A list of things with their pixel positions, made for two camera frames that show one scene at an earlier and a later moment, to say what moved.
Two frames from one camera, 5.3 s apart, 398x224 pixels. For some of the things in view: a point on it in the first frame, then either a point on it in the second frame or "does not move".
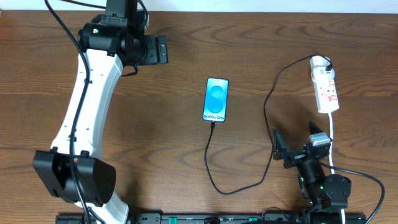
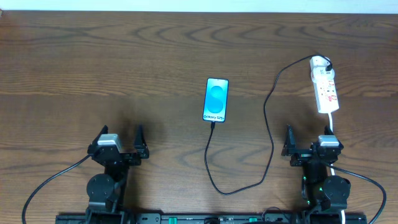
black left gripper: x=160 y=49 -> x=123 y=155
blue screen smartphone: x=216 y=99 does not move
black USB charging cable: x=268 y=123 does not move
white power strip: x=325 y=90 does not move
